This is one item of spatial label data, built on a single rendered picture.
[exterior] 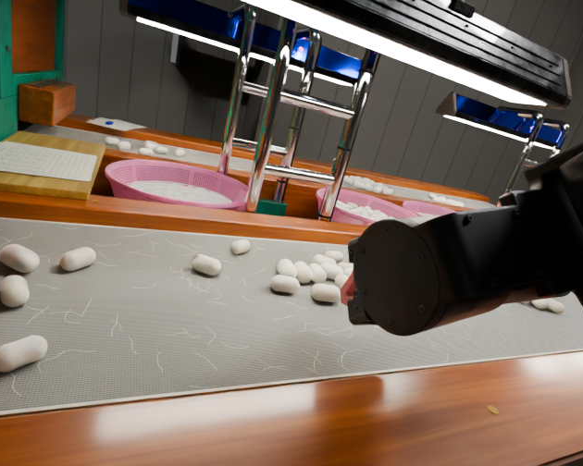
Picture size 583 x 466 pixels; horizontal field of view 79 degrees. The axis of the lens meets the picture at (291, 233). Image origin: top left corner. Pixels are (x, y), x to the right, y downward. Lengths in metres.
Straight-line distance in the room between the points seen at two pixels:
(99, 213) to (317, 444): 0.40
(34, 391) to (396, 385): 0.26
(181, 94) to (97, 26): 0.64
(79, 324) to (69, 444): 0.14
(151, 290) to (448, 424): 0.29
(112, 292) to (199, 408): 0.18
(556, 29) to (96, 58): 3.08
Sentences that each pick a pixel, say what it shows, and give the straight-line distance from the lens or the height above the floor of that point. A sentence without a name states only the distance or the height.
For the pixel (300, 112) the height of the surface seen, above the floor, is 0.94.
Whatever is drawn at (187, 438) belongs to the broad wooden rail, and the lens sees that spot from 0.24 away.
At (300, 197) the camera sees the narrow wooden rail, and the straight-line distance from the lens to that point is 0.95.
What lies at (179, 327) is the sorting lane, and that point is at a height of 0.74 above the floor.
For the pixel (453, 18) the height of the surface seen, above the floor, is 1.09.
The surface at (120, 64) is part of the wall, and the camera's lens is 2.96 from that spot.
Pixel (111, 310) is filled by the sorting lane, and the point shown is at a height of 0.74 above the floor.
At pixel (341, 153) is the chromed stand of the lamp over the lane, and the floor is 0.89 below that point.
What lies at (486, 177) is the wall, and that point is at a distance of 3.10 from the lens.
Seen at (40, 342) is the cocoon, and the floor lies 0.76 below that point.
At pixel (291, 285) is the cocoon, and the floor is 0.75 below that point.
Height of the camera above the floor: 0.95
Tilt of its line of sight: 19 degrees down
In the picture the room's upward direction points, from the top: 15 degrees clockwise
